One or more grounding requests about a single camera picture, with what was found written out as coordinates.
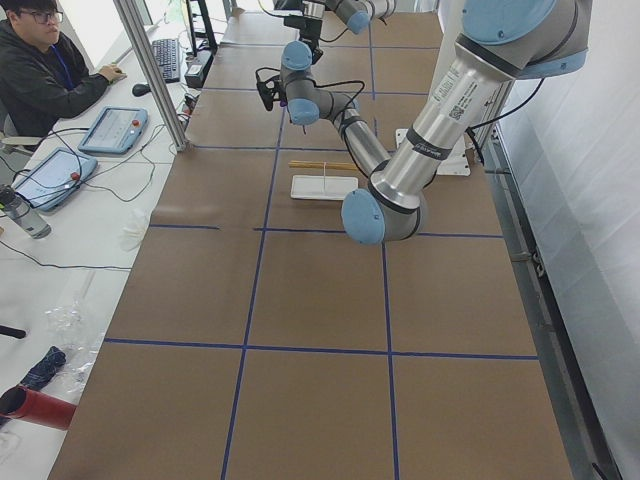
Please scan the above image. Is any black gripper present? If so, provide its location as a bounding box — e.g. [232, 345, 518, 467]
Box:
[284, 15, 323, 56]

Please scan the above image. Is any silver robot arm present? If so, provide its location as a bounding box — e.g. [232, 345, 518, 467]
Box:
[279, 1, 592, 245]
[274, 0, 397, 57]

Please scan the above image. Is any front wooden rack rod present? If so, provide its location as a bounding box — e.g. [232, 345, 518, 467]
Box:
[288, 160, 358, 171]

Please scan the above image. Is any white towel rack base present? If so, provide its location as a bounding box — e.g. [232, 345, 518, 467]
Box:
[290, 175, 358, 201]

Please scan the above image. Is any black computer box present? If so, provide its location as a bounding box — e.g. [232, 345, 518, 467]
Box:
[184, 50, 214, 89]

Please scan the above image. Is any black keyboard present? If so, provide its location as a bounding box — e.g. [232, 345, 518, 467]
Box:
[151, 38, 181, 83]

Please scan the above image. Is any black computer mouse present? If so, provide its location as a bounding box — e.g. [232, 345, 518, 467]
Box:
[131, 83, 151, 97]

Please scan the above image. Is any far blue teach pendant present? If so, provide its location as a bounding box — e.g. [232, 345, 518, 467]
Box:
[78, 106, 148, 155]

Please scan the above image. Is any blue teach pendant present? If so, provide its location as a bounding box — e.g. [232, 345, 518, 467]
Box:
[13, 147, 98, 212]
[78, 106, 148, 155]

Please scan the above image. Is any person in black hoodie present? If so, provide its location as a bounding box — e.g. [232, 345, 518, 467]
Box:
[1, 1, 126, 137]

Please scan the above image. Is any near blue teach pendant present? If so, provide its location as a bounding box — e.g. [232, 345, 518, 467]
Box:
[13, 147, 98, 212]

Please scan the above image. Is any grey water bottle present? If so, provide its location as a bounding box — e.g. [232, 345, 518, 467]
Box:
[0, 184, 51, 239]

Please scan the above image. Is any clear crumpled plastic wrap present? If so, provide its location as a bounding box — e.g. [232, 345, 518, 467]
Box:
[45, 271, 105, 404]

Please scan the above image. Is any dark blue folded umbrella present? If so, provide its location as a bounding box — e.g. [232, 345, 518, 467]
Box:
[19, 346, 66, 391]

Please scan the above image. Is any red cylinder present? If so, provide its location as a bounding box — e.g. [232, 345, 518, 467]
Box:
[1, 385, 76, 431]

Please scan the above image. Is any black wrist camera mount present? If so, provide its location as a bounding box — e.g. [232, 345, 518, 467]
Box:
[256, 75, 282, 111]

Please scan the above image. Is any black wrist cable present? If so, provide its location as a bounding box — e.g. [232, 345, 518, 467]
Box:
[255, 67, 367, 111]

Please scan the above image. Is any aluminium frame post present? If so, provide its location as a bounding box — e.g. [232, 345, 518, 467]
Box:
[113, 0, 188, 152]

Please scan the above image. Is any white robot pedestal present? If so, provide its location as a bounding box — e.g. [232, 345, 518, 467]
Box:
[391, 126, 470, 181]

